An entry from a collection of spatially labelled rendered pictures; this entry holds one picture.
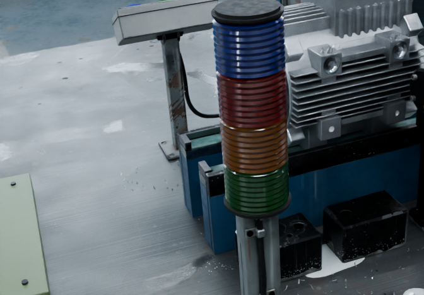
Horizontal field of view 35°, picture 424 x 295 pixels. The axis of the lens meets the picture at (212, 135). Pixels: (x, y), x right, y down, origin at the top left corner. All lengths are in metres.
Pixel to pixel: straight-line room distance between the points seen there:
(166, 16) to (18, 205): 0.38
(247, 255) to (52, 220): 0.49
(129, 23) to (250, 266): 0.55
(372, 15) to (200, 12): 0.32
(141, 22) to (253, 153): 0.56
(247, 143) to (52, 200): 0.61
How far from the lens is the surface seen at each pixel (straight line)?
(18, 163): 1.28
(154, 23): 1.10
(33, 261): 0.96
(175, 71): 1.15
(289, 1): 1.49
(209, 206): 0.91
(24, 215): 1.06
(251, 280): 0.68
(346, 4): 0.90
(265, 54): 0.54
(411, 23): 0.94
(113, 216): 1.06
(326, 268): 0.92
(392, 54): 0.90
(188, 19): 1.12
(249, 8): 0.55
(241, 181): 0.60
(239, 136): 0.57
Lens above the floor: 1.37
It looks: 27 degrees down
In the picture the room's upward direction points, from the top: 5 degrees counter-clockwise
